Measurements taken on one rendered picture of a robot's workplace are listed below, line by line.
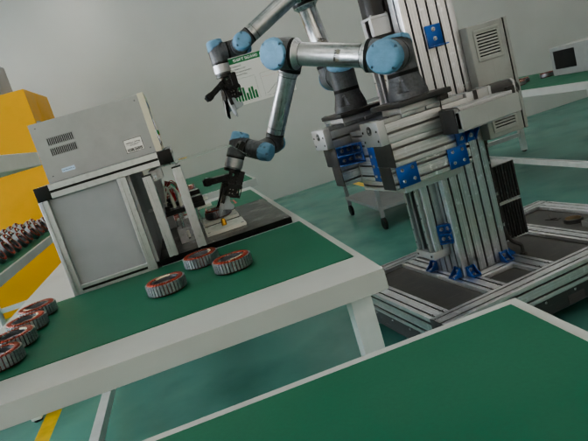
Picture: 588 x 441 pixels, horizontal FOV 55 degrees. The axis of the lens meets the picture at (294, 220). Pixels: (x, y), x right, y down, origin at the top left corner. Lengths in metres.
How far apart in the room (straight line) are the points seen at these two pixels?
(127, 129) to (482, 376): 1.55
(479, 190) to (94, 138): 1.56
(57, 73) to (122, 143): 5.59
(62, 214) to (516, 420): 1.57
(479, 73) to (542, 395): 1.92
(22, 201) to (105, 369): 4.62
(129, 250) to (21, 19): 6.01
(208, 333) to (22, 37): 6.74
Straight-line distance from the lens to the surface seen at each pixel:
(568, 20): 9.45
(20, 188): 5.77
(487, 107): 2.17
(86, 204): 1.94
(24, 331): 1.62
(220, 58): 2.64
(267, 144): 2.29
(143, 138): 2.03
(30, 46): 7.69
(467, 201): 2.51
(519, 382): 0.75
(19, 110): 5.75
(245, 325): 1.20
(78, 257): 1.97
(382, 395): 0.77
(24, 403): 1.28
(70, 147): 2.06
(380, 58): 2.02
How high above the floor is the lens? 1.14
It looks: 11 degrees down
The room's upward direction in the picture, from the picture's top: 17 degrees counter-clockwise
